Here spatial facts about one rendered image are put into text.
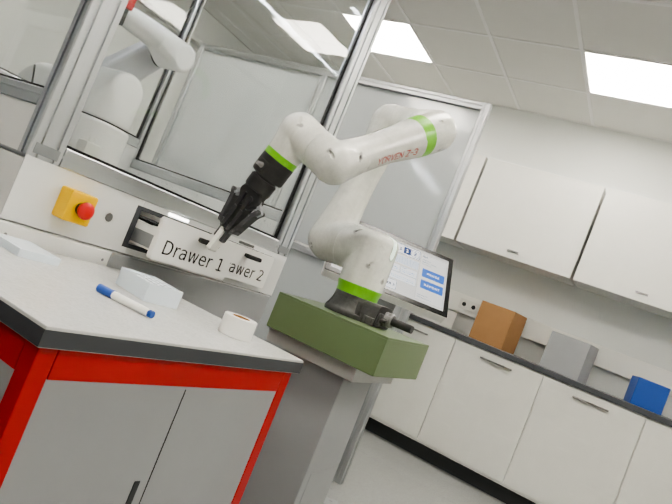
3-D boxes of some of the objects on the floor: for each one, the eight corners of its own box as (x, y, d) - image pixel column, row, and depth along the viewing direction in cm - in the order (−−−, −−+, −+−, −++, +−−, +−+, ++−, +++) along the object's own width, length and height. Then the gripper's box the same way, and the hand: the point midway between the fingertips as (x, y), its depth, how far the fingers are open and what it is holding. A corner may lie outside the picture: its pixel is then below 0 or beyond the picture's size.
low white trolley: (165, 705, 126) (304, 361, 129) (-204, 920, 73) (46, 325, 76) (16, 549, 156) (131, 272, 159) (-322, 620, 103) (-141, 202, 106)
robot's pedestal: (301, 622, 174) (400, 372, 177) (242, 662, 148) (359, 369, 150) (223, 563, 188) (316, 333, 191) (157, 591, 162) (265, 323, 165)
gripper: (242, 159, 158) (188, 231, 161) (271, 187, 151) (214, 261, 154) (259, 169, 164) (206, 238, 167) (288, 196, 157) (232, 267, 161)
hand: (218, 239), depth 160 cm, fingers closed, pressing on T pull
